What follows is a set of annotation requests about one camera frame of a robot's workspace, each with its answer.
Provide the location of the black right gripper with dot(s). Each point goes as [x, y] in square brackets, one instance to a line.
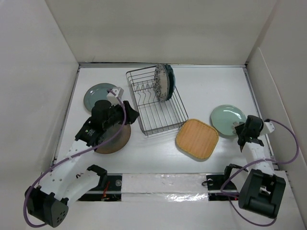
[239, 128]

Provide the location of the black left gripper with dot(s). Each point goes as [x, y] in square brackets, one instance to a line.
[131, 113]

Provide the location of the light green flower plate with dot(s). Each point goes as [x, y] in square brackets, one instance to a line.
[226, 117]

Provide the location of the brown speckled round plate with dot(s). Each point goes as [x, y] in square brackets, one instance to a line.
[117, 143]

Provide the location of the grey-blue round plate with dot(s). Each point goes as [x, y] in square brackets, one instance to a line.
[96, 93]

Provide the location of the blue floral white plate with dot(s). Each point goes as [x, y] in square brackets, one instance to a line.
[161, 82]

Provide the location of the orange woven square plate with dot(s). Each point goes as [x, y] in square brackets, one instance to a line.
[197, 138]

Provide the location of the teal scalloped plate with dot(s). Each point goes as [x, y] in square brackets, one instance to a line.
[172, 80]

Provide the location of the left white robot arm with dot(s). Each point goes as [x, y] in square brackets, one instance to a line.
[47, 200]

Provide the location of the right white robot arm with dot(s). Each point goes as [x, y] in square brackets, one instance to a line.
[262, 191]

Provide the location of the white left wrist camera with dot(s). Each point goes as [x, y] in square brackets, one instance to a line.
[115, 94]

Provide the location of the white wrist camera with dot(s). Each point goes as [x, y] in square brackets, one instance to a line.
[115, 94]
[267, 127]

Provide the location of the grey wire dish rack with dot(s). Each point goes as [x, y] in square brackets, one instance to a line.
[155, 116]

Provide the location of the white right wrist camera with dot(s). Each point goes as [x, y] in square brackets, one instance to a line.
[267, 127]

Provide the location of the foil-taped front rail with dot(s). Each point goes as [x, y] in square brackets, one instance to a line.
[160, 187]

